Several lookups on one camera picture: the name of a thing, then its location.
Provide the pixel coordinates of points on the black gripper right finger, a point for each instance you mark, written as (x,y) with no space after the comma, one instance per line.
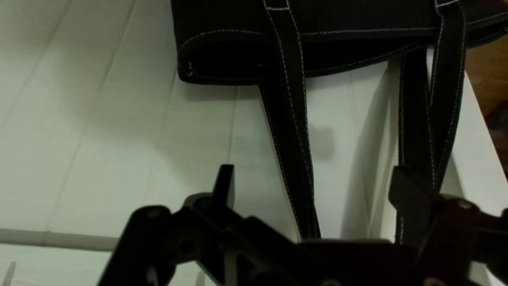
(449,232)

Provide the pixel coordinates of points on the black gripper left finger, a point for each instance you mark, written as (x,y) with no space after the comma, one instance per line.
(211,232)

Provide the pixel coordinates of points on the black tote bag white stitching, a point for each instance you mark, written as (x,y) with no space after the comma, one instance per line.
(318,48)

